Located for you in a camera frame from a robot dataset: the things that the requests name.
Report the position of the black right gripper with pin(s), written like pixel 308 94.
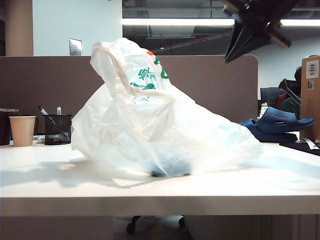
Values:
pixel 262 12

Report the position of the black power bank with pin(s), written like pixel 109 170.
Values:
pixel 175 168

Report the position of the white printed plastic bag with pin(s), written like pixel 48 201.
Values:
pixel 112 125

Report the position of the black mesh office chair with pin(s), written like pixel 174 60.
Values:
pixel 268 96

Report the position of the person in green shirt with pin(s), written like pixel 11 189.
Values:
pixel 291 106

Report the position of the labelled cardboard box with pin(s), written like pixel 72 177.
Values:
pixel 310 105

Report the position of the black desk mat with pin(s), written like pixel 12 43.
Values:
pixel 300 147

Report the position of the white printed packet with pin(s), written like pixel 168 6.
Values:
pixel 311 144

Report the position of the silver pen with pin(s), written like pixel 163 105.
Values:
pixel 59 111

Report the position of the brown desk partition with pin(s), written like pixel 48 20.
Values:
pixel 50 82

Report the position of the black mesh pen holder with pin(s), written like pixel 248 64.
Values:
pixel 58 130

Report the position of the black pen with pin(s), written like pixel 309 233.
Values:
pixel 43 110

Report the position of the beige paper cup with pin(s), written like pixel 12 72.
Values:
pixel 22 132

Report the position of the dark lidded container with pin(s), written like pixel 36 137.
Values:
pixel 4 130

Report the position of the metal wall switch plate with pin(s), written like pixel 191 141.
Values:
pixel 75 47

